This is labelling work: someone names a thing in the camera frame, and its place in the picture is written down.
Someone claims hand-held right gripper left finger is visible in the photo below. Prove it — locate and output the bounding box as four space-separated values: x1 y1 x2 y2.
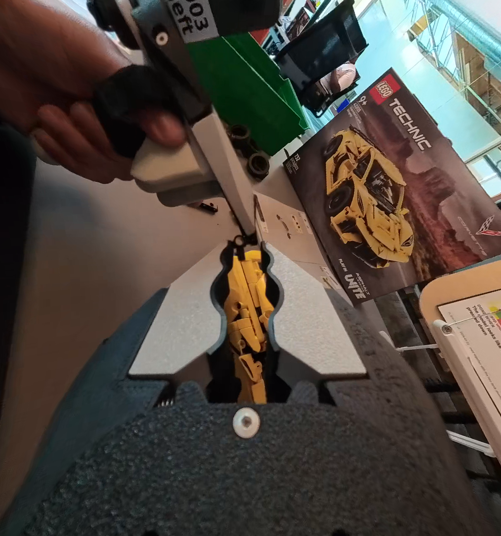
128 240 235 379

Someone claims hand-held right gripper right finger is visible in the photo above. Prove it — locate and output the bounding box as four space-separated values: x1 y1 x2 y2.
261 241 368 384

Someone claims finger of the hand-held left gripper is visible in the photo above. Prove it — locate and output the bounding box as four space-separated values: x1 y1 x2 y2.
189 107 260 236

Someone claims yellow toy brick car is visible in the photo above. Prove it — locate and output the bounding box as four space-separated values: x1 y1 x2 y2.
222 249 276 405

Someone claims grey desk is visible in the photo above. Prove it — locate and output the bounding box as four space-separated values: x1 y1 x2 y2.
0 54 402 536

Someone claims person's left hand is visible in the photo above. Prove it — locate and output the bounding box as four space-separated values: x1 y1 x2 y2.
0 0 189 185

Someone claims green plastic bin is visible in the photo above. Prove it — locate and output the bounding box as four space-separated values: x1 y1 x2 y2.
187 33 311 156

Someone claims open instruction booklet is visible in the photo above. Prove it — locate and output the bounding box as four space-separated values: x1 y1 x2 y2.
252 190 353 304

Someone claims white board stand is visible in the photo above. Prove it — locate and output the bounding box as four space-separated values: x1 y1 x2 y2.
395 341 497 458

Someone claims black hooded device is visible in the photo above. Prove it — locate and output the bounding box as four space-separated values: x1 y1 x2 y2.
275 0 369 119

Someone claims toy car set box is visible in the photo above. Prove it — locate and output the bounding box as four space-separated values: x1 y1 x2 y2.
283 67 501 309

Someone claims printed instruction sheet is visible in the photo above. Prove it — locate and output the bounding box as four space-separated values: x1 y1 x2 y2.
433 285 501 488

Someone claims silver ventilation duct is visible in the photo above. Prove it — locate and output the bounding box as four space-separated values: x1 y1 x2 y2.
422 0 501 86

